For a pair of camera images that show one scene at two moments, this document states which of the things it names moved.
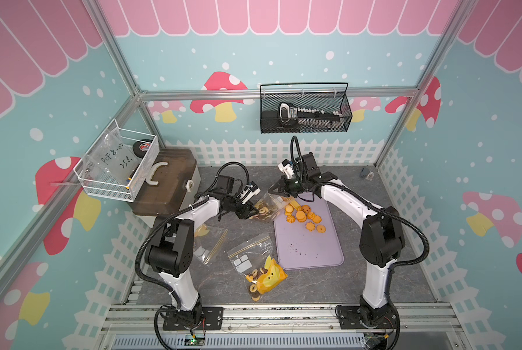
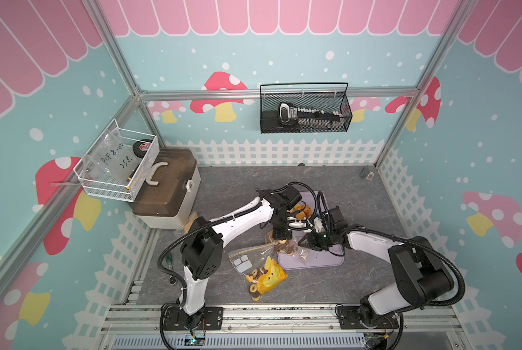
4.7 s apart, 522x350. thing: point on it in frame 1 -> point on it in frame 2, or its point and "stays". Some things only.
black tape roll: [140, 148] stays
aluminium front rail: [423, 327] stays
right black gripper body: [293, 187] -> [321, 241]
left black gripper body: [235, 205] -> [280, 227]
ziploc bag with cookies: [256, 260] stays
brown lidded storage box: [174, 181] stays
